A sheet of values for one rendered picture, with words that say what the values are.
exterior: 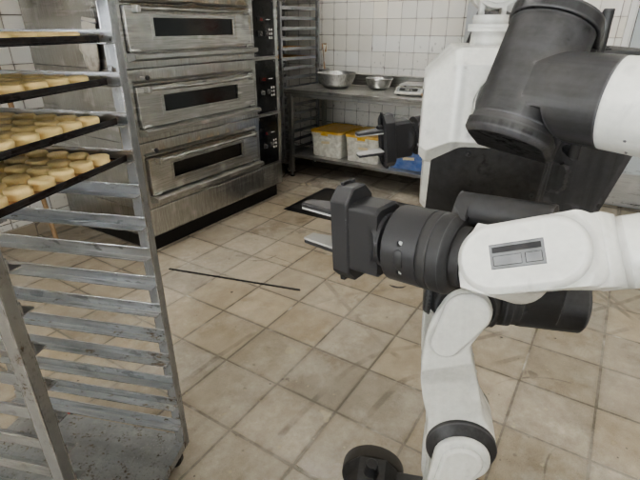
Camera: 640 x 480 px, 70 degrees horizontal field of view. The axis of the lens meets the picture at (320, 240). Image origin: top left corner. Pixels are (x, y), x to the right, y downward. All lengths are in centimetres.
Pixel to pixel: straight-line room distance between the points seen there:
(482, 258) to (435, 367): 50
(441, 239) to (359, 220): 10
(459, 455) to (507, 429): 104
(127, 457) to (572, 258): 157
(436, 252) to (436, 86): 29
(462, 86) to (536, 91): 16
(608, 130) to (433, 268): 20
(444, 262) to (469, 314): 38
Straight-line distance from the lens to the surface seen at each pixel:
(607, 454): 214
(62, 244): 149
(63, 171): 112
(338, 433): 193
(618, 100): 51
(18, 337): 102
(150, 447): 178
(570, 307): 90
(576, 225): 43
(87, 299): 155
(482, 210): 49
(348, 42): 517
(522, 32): 57
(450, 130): 67
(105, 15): 122
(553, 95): 53
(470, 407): 103
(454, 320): 85
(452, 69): 67
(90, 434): 190
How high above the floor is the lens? 143
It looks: 25 degrees down
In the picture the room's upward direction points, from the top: straight up
